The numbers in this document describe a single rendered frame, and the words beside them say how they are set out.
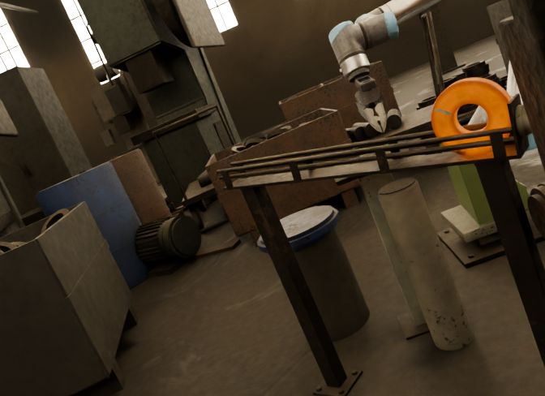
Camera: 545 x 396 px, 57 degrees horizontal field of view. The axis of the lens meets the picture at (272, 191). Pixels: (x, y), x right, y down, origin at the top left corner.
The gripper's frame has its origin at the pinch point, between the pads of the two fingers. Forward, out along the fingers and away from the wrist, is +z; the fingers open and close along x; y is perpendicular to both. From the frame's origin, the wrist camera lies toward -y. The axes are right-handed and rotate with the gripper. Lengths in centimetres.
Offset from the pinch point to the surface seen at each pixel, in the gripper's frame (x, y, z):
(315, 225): 31.7, 12.1, 20.3
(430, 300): 7, -5, 54
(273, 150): 52, 151, -42
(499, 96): -16, -62, 15
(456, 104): -9, -58, 13
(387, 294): 18, 46, 54
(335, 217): 24.5, 17.6, 19.9
